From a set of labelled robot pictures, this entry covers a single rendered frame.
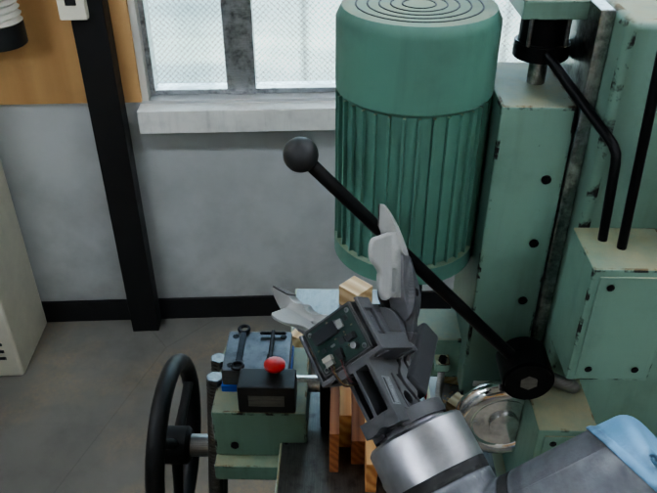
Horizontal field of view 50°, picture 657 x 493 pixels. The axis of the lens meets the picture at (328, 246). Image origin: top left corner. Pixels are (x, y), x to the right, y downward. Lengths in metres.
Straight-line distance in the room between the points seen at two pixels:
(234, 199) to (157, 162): 0.28
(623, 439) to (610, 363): 0.27
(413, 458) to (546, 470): 0.11
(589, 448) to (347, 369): 0.20
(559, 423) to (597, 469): 0.33
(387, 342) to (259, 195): 1.83
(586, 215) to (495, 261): 0.12
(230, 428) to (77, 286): 1.74
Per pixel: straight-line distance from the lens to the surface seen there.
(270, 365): 1.00
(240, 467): 1.09
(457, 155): 0.78
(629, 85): 0.75
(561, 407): 0.91
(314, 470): 1.04
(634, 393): 1.00
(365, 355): 0.62
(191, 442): 1.18
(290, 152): 0.68
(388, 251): 0.67
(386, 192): 0.78
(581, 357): 0.82
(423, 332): 0.73
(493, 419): 0.94
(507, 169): 0.80
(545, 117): 0.78
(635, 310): 0.79
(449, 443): 0.61
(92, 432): 2.39
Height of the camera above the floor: 1.71
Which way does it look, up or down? 34 degrees down
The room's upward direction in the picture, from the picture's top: straight up
